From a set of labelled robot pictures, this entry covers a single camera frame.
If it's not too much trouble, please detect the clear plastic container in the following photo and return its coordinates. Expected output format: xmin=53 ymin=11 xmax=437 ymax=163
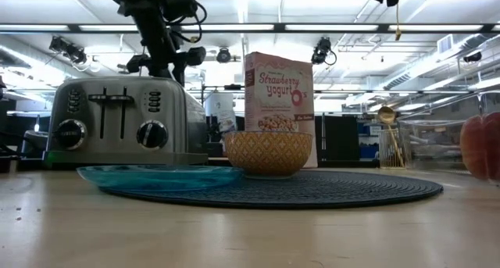
xmin=397 ymin=88 xmax=500 ymax=176

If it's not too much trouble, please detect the pink strawberry yogurt cereal box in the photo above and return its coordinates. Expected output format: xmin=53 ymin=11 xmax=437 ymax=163
xmin=243 ymin=51 xmax=319 ymax=170

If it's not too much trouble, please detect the yellow hanging cord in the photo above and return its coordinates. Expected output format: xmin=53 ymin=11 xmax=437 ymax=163
xmin=393 ymin=2 xmax=404 ymax=42

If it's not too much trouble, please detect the black ceiling camera with cable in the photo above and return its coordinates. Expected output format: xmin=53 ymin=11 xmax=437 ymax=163
xmin=310 ymin=36 xmax=338 ymax=66

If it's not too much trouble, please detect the teal glass plate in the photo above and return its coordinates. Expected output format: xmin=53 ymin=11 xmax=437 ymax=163
xmin=75 ymin=164 xmax=245 ymax=191

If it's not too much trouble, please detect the orange patterned ceramic bowl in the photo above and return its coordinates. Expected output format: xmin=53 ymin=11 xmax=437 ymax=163
xmin=223 ymin=130 xmax=314 ymax=180

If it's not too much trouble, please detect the silver four-slot toaster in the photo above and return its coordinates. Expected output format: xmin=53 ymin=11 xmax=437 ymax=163
xmin=41 ymin=76 xmax=209 ymax=170

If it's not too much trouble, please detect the white cylindrical tank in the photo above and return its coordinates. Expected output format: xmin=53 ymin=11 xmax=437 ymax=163
xmin=204 ymin=91 xmax=238 ymax=133

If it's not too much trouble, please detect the black overhead frame bar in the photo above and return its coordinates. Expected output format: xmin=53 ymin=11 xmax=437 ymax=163
xmin=0 ymin=23 xmax=500 ymax=35

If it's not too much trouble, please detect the round black ceiling spotlight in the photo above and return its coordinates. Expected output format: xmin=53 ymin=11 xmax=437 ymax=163
xmin=216 ymin=47 xmax=233 ymax=64

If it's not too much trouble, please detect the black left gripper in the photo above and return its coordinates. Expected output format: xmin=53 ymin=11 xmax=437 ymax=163
xmin=126 ymin=45 xmax=207 ymax=87

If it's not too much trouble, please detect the dark round woven placemat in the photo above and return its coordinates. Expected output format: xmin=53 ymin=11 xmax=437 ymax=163
xmin=99 ymin=170 xmax=445 ymax=211

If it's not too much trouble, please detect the red apple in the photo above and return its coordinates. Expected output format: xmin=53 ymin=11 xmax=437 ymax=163
xmin=459 ymin=111 xmax=500 ymax=181

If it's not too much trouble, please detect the small black ceiling light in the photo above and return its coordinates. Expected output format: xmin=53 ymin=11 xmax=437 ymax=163
xmin=462 ymin=51 xmax=484 ymax=64

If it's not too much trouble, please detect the gold wire utensil holder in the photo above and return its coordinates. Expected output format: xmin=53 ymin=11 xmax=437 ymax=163
xmin=377 ymin=127 xmax=413 ymax=170

